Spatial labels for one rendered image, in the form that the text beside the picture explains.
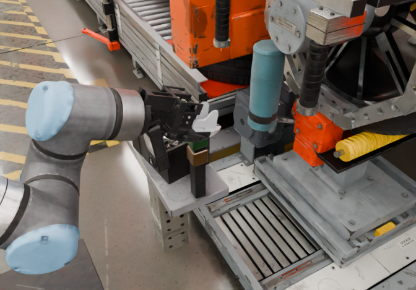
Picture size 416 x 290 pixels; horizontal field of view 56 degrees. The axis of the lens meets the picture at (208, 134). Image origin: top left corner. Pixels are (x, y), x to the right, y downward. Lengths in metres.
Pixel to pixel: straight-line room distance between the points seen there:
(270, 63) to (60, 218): 0.68
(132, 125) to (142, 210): 0.97
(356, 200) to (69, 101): 1.03
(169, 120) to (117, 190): 1.00
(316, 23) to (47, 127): 0.46
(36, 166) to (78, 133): 0.09
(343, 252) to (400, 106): 0.57
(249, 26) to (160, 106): 0.81
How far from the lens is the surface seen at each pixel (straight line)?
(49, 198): 0.60
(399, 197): 1.46
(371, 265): 1.43
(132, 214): 1.59
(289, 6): 0.88
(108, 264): 1.47
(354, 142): 1.10
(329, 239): 1.35
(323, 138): 1.12
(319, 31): 0.71
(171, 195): 1.02
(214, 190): 1.03
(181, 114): 0.71
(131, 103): 0.65
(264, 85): 1.08
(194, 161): 0.90
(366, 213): 1.37
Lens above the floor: 1.20
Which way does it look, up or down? 38 degrees down
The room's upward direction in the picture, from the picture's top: straight up
